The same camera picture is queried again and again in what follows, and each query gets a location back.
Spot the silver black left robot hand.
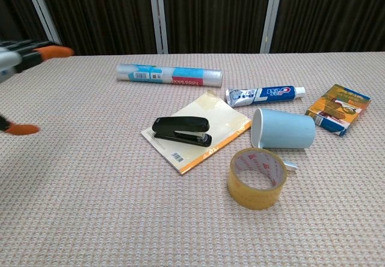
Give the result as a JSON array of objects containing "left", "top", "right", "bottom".
[{"left": 0, "top": 40, "right": 75, "bottom": 136}]

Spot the black stapler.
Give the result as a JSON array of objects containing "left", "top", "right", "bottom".
[{"left": 152, "top": 116, "right": 213, "bottom": 148}]

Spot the dark fabric partition panel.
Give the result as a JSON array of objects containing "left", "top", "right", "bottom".
[
  {"left": 270, "top": 0, "right": 385, "bottom": 53},
  {"left": 162, "top": 0, "right": 273, "bottom": 54},
  {"left": 0, "top": 0, "right": 52, "bottom": 43},
  {"left": 37, "top": 0, "right": 159, "bottom": 56}
]

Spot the clear cling wrap roll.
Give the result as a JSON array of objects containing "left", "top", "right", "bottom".
[{"left": 115, "top": 63, "right": 224, "bottom": 88}]

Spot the beige woven tablecloth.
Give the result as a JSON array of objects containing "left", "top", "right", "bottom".
[{"left": 0, "top": 50, "right": 385, "bottom": 267}]

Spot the yellow and white notepad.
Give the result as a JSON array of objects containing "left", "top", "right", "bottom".
[{"left": 140, "top": 88, "right": 253, "bottom": 176}]

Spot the blue white toothpaste tube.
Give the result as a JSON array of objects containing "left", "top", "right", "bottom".
[{"left": 225, "top": 85, "right": 307, "bottom": 108}]

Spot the clear packing tape roll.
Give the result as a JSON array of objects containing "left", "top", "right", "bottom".
[{"left": 230, "top": 147, "right": 289, "bottom": 210}]

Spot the light blue cup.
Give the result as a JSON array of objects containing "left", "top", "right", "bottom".
[{"left": 251, "top": 107, "right": 316, "bottom": 173}]

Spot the orange printed cardboard box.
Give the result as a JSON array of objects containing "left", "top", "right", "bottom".
[{"left": 305, "top": 83, "right": 372, "bottom": 138}]

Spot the grey metal partition post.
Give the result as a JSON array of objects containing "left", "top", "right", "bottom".
[
  {"left": 23, "top": 0, "right": 63, "bottom": 46},
  {"left": 149, "top": 0, "right": 169, "bottom": 54},
  {"left": 260, "top": 0, "right": 285, "bottom": 54}
]

